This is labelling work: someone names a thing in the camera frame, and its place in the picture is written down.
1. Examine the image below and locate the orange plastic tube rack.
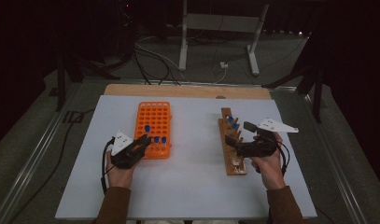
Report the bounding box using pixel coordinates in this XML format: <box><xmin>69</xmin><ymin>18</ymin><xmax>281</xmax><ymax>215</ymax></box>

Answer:
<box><xmin>132</xmin><ymin>101</ymin><xmax>173</xmax><ymax>161</ymax></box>

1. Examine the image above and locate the white plug with cable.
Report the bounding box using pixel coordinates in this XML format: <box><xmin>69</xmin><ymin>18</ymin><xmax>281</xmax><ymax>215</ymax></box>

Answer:
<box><xmin>214</xmin><ymin>61</ymin><xmax>230</xmax><ymax>84</ymax></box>

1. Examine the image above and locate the aluminium floor rail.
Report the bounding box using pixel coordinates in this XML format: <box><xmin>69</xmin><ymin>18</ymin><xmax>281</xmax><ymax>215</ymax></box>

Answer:
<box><xmin>299</xmin><ymin>92</ymin><xmax>366</xmax><ymax>224</ymax></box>
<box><xmin>0</xmin><ymin>82</ymin><xmax>83</xmax><ymax>224</ymax></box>

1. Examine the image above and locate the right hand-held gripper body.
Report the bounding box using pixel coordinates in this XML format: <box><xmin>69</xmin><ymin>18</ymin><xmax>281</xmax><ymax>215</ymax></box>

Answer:
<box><xmin>235</xmin><ymin>118</ymin><xmax>300</xmax><ymax>159</ymax></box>

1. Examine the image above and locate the hand-held gripper black cable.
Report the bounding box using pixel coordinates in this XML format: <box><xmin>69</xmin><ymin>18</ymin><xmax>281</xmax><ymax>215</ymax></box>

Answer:
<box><xmin>100</xmin><ymin>136</ymin><xmax>117</xmax><ymax>195</ymax></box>
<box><xmin>273</xmin><ymin>141</ymin><xmax>290</xmax><ymax>176</ymax></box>

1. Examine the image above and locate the black tripod stand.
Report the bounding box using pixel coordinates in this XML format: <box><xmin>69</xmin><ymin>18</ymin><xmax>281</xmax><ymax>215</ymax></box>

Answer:
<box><xmin>55</xmin><ymin>52</ymin><xmax>121</xmax><ymax>112</ymax></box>

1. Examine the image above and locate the black angled stand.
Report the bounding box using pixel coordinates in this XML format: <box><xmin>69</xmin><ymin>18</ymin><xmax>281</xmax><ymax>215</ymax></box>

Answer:
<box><xmin>261</xmin><ymin>31</ymin><xmax>324</xmax><ymax>124</ymax></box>

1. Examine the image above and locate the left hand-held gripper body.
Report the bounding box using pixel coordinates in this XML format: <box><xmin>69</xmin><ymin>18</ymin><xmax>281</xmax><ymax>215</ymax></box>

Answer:
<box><xmin>111</xmin><ymin>130</ymin><xmax>145</xmax><ymax>170</ymax></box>

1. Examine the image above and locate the person's right hand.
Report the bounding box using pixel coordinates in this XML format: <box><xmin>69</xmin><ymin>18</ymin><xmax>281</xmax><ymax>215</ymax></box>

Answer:
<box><xmin>250</xmin><ymin>132</ymin><xmax>287</xmax><ymax>190</ymax></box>

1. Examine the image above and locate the long black floor cable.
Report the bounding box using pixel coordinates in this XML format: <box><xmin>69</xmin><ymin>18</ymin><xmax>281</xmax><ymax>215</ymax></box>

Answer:
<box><xmin>7</xmin><ymin>108</ymin><xmax>95</xmax><ymax>224</ymax></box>

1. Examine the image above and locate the white floor cable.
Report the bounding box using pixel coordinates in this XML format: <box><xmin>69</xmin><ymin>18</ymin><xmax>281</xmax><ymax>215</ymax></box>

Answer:
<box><xmin>134</xmin><ymin>41</ymin><xmax>191</xmax><ymax>83</ymax></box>

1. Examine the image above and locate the left hand-held gripper black cable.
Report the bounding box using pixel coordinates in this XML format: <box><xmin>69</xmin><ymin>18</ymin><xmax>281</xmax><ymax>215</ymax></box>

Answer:
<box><xmin>100</xmin><ymin>136</ymin><xmax>117</xmax><ymax>195</ymax></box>

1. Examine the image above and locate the person's left hand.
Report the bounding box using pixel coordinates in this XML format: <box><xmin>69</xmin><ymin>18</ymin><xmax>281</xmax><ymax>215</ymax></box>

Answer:
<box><xmin>105</xmin><ymin>152</ymin><xmax>139</xmax><ymax>189</ymax></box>

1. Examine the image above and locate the right hand-held gripper black cable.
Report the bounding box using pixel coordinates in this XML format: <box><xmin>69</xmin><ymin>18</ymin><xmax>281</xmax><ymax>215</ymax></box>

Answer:
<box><xmin>273</xmin><ymin>141</ymin><xmax>290</xmax><ymax>176</ymax></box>

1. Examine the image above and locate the wooden tube rack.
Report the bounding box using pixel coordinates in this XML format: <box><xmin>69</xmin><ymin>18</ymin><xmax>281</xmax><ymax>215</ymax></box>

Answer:
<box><xmin>218</xmin><ymin>107</ymin><xmax>248</xmax><ymax>176</ymax></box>

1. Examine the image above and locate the white table mat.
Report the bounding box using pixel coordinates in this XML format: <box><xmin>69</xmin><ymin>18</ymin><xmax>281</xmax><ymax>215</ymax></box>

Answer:
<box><xmin>54</xmin><ymin>94</ymin><xmax>317</xmax><ymax>220</ymax></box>

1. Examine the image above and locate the grey metal stand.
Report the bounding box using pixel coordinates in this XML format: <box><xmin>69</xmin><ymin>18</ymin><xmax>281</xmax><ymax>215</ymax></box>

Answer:
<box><xmin>177</xmin><ymin>0</ymin><xmax>270</xmax><ymax>77</ymax></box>

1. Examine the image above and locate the black floor cable bundle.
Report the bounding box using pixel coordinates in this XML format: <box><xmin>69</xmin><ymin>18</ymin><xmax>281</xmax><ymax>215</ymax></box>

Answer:
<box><xmin>133</xmin><ymin>49</ymin><xmax>181</xmax><ymax>87</ymax></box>

